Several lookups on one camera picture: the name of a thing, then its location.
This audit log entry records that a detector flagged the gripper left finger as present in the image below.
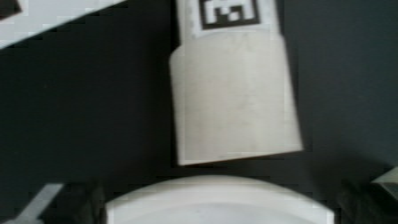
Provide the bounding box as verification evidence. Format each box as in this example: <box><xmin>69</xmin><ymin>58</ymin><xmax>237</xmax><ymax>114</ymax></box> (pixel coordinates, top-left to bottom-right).
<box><xmin>10</xmin><ymin>181</ymin><xmax>104</xmax><ymax>224</ymax></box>

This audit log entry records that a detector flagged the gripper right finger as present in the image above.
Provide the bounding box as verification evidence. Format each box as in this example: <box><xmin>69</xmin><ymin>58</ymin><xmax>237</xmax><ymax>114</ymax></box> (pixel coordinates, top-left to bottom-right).
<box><xmin>335</xmin><ymin>166</ymin><xmax>398</xmax><ymax>224</ymax></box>

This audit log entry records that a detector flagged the white round table top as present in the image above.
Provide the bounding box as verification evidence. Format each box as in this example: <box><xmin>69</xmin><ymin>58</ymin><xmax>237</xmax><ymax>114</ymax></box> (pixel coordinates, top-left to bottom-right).
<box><xmin>106</xmin><ymin>175</ymin><xmax>333</xmax><ymax>224</ymax></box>

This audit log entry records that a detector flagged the white cylindrical table leg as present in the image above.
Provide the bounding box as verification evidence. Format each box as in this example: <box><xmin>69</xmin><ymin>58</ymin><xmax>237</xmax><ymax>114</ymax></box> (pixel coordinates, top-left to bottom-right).
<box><xmin>170</xmin><ymin>0</ymin><xmax>303</xmax><ymax>166</ymax></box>

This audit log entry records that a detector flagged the white marker tag sheet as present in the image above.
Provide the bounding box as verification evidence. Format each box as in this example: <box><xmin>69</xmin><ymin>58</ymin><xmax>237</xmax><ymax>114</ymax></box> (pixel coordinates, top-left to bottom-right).
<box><xmin>0</xmin><ymin>0</ymin><xmax>125</xmax><ymax>49</ymax></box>

